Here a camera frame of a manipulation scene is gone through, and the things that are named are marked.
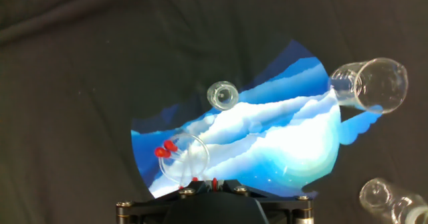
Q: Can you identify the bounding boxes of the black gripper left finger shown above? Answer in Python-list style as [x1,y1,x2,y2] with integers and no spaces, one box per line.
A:
[116,180,209,224]

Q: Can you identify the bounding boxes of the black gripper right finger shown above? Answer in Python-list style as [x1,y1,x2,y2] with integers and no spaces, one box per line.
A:
[222,179,314,224]

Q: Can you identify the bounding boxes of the glass beaker holding droppers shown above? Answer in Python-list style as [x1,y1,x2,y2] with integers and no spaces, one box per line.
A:
[157,132,211,187]

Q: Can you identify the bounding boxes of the clear wide-mouth glass bottle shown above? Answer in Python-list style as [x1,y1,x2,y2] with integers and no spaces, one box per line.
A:
[358,177,428,224]

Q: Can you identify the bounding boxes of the small clear glass vial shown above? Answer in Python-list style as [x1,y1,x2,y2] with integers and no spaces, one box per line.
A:
[206,80,240,112]

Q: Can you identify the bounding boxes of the clear glass beaker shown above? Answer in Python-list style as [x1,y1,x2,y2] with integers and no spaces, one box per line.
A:
[329,57,409,115]

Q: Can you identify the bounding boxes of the black cloth with blue print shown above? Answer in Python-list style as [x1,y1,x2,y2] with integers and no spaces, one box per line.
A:
[0,0,428,224]

